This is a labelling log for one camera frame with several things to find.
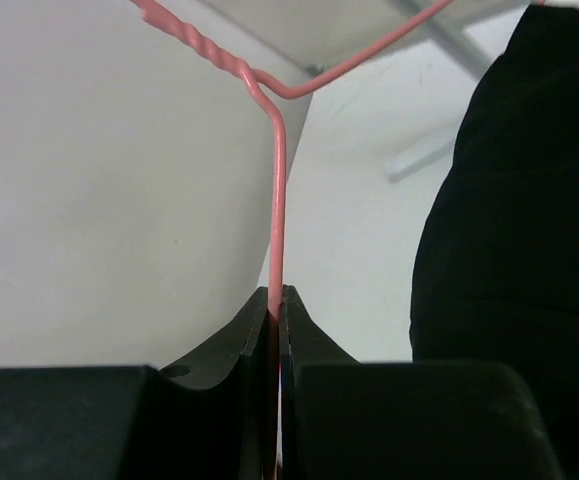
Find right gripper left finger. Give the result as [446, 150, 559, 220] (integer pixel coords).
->
[0, 288, 271, 479]

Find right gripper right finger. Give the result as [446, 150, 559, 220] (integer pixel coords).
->
[279, 286, 563, 479]

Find black trousers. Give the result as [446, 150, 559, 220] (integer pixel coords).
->
[410, 5, 579, 479]

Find pink wire hanger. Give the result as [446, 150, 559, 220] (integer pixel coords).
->
[139, 1, 444, 479]

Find white clothes rack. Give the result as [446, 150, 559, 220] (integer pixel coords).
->
[384, 13, 492, 183]

